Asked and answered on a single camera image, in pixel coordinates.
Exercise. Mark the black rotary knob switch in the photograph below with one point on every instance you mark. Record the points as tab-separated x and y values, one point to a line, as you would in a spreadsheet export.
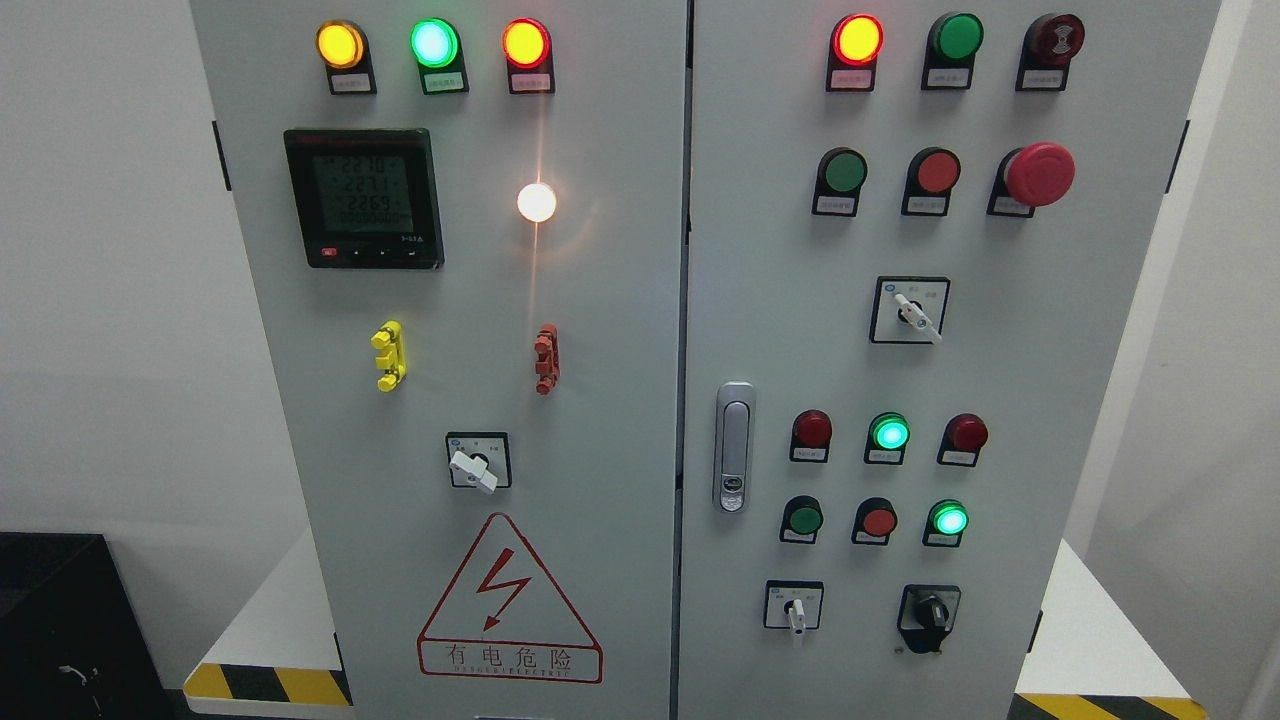
927	615

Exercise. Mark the grey electrical control cabinet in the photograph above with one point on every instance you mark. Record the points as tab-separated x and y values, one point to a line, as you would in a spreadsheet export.
683	141

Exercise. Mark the red terminal connector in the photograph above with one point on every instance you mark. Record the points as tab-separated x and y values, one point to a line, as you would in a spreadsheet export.
547	360

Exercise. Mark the dark red indicator left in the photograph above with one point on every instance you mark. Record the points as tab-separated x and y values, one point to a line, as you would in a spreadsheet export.
811	436

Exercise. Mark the dark red indicator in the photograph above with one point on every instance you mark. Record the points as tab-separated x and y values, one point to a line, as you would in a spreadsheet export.
962	440
811	436

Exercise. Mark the white glowing indicator light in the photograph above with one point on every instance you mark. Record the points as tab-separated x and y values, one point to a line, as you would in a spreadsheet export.
537	202

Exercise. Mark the green push button lower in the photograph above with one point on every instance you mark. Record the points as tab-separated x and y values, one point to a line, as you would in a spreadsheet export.
802	517

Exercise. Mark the yellow terminal connector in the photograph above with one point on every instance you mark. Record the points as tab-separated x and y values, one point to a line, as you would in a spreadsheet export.
389	355

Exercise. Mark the green lit indicator middle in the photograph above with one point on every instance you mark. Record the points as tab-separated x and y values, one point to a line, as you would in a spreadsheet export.
888	436

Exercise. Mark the green push button upper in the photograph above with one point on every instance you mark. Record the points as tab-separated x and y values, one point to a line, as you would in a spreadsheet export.
840	175

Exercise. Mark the red push button lower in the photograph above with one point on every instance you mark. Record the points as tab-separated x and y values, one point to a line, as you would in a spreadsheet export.
874	522

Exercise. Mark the red push button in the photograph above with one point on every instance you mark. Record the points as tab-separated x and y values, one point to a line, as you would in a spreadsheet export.
932	174
874	522

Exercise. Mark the red high voltage warning sticker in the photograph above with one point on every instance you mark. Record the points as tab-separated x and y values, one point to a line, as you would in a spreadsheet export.
504	616

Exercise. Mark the black digital power meter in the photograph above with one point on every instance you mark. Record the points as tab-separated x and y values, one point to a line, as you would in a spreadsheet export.
366	198

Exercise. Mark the dark red indicator right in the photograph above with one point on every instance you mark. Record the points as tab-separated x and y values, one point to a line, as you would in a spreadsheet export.
962	440

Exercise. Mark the red-ringed yellow indicator light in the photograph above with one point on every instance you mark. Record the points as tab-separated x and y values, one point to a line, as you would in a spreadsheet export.
528	51

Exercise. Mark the green lit push button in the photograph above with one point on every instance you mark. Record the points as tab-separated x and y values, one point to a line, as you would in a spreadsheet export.
945	524

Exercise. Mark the red push button upper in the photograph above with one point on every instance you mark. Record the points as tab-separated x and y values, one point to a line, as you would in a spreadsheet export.
932	174

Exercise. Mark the green lit indicator light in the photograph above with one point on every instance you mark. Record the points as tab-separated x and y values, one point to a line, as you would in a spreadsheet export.
437	49

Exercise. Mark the red lit indicator right door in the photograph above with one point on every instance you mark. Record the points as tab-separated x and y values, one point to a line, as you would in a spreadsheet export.
855	44

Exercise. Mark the dark green indicator light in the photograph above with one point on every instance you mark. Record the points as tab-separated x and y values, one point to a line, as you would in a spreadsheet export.
952	44

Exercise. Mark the yellow indicator light top left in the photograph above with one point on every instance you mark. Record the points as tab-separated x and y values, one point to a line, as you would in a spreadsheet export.
345	52

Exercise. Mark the red emergency stop button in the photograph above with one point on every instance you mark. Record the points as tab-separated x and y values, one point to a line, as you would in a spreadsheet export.
1029	178

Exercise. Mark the white platform hazard stripe base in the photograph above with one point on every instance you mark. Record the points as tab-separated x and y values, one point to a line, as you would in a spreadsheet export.
279	657

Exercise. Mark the dark red buzzer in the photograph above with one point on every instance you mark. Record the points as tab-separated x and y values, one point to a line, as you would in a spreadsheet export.
1049	45

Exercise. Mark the black box lower left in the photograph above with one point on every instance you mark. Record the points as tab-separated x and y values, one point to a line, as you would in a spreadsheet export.
70	645

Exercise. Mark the silver door latch handle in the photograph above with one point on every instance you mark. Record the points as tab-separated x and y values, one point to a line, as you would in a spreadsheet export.
734	429

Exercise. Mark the white lever selector switch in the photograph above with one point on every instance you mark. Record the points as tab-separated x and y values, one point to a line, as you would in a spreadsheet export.
479	460

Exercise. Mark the white selector switch upper right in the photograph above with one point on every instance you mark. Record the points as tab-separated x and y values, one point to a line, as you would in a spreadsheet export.
909	310

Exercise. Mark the small white selector switch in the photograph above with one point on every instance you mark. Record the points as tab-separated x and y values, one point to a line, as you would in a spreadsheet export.
794	607

